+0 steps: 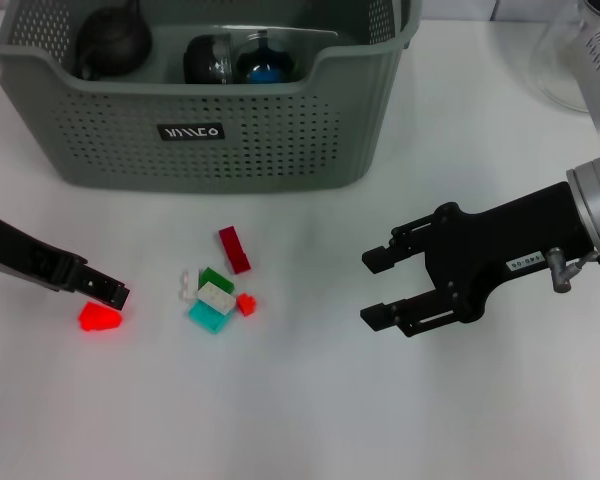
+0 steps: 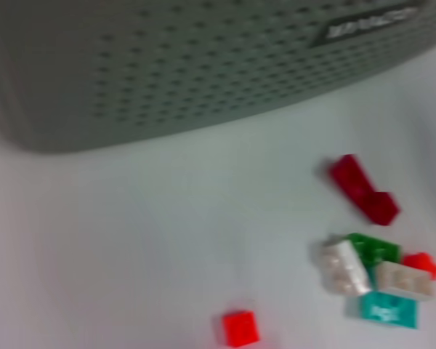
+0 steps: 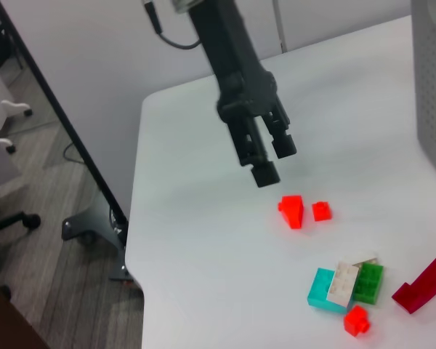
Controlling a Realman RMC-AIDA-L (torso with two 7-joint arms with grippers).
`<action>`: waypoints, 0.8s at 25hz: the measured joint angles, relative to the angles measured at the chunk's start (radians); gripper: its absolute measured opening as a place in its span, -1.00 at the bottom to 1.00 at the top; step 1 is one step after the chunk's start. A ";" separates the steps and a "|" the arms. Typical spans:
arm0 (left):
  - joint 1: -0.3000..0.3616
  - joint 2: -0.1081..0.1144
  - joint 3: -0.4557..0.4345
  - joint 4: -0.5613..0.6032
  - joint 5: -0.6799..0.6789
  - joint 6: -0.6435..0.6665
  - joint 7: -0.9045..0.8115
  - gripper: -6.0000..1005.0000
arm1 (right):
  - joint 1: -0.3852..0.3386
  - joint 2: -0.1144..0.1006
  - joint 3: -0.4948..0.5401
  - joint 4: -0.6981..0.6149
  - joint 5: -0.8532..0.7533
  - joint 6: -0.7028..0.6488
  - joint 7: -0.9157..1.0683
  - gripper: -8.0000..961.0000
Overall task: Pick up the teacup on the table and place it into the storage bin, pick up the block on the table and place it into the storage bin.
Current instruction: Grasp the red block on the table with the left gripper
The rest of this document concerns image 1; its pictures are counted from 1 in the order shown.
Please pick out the blue square plate brick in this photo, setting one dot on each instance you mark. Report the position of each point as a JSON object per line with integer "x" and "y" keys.
{"x": 262, "y": 76}

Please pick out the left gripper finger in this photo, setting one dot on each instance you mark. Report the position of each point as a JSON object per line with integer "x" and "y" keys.
{"x": 105, "y": 290}

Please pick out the long dark red brick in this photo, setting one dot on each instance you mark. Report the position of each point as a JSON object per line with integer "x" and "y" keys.
{"x": 235, "y": 250}

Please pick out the green brick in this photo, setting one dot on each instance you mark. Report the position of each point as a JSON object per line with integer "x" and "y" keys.
{"x": 215, "y": 277}

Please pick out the black teapot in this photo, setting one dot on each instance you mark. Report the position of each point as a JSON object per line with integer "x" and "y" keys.
{"x": 112, "y": 42}

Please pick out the narrow white brick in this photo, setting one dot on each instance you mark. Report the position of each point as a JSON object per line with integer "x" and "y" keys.
{"x": 187, "y": 287}

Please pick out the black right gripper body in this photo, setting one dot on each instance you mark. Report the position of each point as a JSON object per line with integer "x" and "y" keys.
{"x": 495, "y": 250}

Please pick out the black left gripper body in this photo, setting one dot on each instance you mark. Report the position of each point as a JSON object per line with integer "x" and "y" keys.
{"x": 25, "y": 255}

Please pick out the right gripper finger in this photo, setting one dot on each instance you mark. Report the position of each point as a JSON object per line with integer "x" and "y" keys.
{"x": 420, "y": 312}
{"x": 380, "y": 259}

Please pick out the clear glass pitcher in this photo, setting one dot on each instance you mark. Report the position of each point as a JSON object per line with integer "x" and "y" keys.
{"x": 555, "y": 65}

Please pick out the grey perforated storage bin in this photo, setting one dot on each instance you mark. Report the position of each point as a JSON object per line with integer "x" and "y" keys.
{"x": 280, "y": 150}

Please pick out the tiny red brick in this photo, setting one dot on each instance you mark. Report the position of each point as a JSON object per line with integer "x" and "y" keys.
{"x": 246, "y": 305}

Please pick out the red sloped brick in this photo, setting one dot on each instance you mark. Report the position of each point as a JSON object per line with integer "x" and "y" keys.
{"x": 100, "y": 318}

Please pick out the glass teacup black holder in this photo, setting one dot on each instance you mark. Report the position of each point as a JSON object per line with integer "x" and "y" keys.
{"x": 202, "y": 60}
{"x": 267, "y": 50}

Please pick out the teal plate brick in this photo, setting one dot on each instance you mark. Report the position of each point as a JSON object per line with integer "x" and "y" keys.
{"x": 204, "y": 319}

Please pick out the wide white brick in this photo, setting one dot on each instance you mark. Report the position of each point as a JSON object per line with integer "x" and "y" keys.
{"x": 216, "y": 297}

